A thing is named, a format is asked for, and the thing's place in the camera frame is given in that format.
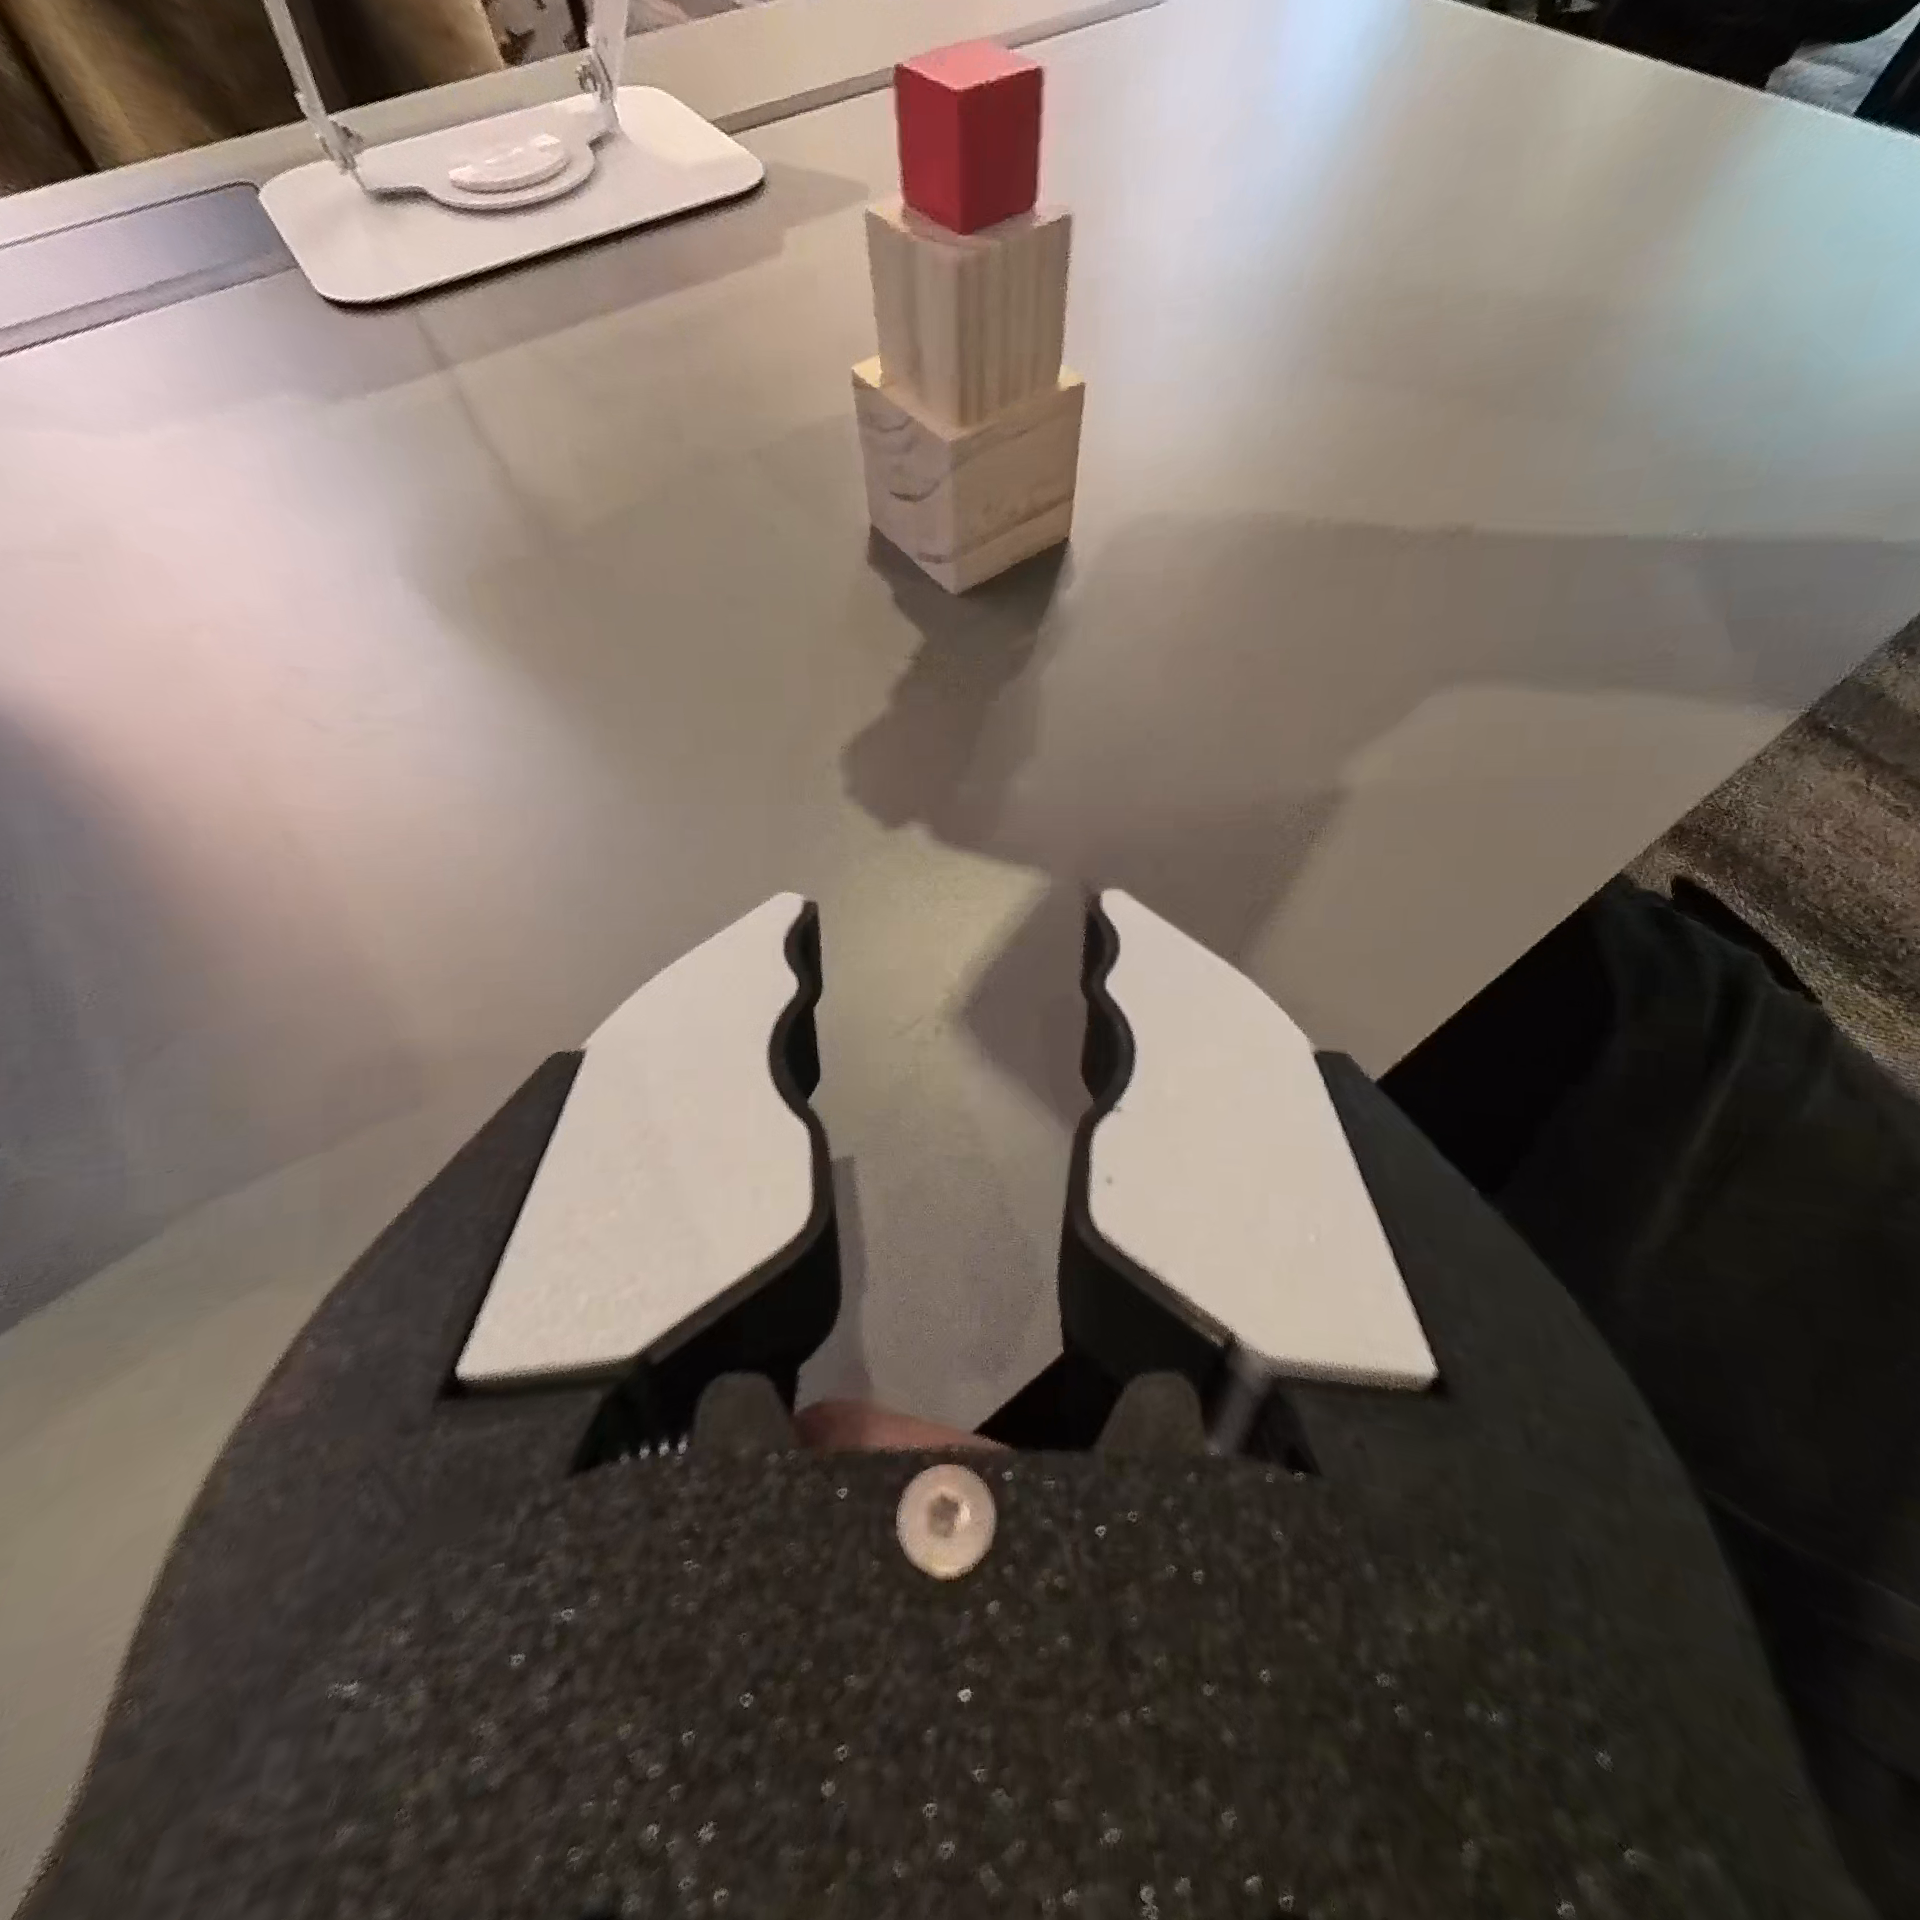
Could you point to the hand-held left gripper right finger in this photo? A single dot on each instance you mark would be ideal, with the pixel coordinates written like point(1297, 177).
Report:
point(1245, 1185)

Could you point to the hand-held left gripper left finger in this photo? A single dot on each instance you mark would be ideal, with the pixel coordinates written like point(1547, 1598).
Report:
point(661, 1185)

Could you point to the brown curtain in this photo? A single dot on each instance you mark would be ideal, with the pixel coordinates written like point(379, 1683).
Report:
point(136, 76)

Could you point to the medium plain wooden cube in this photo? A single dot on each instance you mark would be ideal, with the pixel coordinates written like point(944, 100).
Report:
point(960, 317)

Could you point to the person's legs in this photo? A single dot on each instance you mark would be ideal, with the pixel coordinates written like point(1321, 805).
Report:
point(1695, 1171)

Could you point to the small red wooden cube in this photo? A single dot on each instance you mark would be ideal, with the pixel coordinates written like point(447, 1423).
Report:
point(968, 142)

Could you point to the large plain wooden cube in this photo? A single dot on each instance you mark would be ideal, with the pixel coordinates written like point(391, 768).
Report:
point(960, 494)

